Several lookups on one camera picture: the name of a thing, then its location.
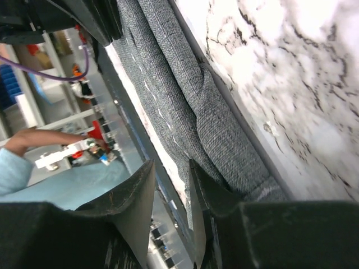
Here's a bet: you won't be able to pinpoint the penguin toy in background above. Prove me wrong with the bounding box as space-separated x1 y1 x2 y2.
70 63 93 104

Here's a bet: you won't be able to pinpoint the person's forearm in background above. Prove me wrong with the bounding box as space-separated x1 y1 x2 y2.
1 128 86 196

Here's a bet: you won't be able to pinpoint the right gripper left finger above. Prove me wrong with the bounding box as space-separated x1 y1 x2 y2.
1 160 156 268

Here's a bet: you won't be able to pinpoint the blue bins in background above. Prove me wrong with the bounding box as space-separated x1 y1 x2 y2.
0 64 22 109

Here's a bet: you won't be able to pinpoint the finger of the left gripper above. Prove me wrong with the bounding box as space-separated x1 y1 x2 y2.
50 0 123 47

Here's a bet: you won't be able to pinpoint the grey cloth napkin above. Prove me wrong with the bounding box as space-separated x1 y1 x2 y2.
112 0 289 233

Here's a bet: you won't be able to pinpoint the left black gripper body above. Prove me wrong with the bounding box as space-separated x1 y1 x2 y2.
1 0 77 45

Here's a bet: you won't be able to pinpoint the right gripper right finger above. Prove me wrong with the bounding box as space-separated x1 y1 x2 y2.
189 160 358 268

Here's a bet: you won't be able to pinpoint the red box in background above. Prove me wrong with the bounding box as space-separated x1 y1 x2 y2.
88 120 110 151

